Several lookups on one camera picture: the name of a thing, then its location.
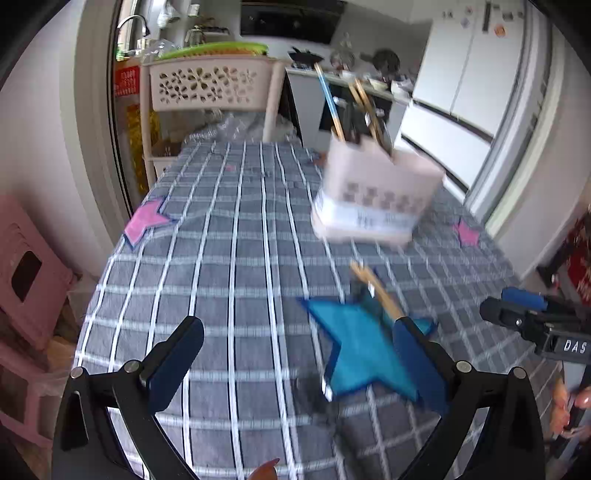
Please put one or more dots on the clear plastic bag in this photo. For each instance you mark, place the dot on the clear plastic bag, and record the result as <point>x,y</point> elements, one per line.
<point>231,129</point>

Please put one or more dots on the black chopstick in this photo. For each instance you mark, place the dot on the black chopstick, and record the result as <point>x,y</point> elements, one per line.
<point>352,122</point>

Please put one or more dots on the round metal strainer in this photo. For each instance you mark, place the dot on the round metal strainer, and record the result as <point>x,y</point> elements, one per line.
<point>342,57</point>

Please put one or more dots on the chrome kitchen faucet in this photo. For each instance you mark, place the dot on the chrome kitchen faucet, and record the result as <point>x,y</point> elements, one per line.
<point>134,27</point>

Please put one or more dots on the beige perforated basket cart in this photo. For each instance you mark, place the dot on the beige perforated basket cart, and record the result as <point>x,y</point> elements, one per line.
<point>207,87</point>

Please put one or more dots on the yellow bag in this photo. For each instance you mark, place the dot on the yellow bag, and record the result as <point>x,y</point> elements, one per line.
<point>138,138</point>

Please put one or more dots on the red decoration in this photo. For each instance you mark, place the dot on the red decoration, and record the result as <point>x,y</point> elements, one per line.
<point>577,258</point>

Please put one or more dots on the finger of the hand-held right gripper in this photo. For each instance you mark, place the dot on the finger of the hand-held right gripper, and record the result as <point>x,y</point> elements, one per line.
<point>524,297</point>
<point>503,314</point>

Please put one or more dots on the black range hood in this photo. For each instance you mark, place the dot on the black range hood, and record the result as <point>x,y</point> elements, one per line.
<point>291,21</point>

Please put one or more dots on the black wok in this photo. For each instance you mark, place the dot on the black wok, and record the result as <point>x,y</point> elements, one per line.
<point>304,56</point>

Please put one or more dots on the beige plastic utensil holder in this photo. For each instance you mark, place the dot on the beige plastic utensil holder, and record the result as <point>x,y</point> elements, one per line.
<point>374,198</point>

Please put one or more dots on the pink plastic stool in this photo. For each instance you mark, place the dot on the pink plastic stool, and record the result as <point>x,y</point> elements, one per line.
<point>27,286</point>

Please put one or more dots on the red packet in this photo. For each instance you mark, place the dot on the red packet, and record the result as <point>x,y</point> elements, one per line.
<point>127,81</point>

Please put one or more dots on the blue-ended wooden chopstick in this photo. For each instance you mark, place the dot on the blue-ended wooden chopstick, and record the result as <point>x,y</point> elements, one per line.
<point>328,104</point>

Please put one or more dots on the green plastic tray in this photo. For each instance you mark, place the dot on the green plastic tray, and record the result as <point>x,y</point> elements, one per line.
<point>217,49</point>

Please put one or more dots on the white refrigerator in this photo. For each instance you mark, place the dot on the white refrigerator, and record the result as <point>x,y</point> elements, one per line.
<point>475,92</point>

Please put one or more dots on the grey checked star tablecloth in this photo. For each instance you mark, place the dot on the grey checked star tablecloth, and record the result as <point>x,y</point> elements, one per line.
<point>240,258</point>

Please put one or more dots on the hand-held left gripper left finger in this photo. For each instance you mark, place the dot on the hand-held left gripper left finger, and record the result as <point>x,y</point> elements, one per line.
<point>173,369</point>

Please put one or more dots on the dark round pan lid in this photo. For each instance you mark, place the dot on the dark round pan lid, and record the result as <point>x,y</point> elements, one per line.
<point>387,62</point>

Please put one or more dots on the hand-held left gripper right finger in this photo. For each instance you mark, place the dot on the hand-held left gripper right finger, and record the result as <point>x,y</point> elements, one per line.
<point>418,364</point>

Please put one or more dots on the person's right hand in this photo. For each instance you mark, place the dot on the person's right hand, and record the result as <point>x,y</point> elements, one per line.
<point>575,406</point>

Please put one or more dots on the utensils in holder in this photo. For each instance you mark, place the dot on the utensils in holder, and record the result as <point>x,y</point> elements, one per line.
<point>332,115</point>

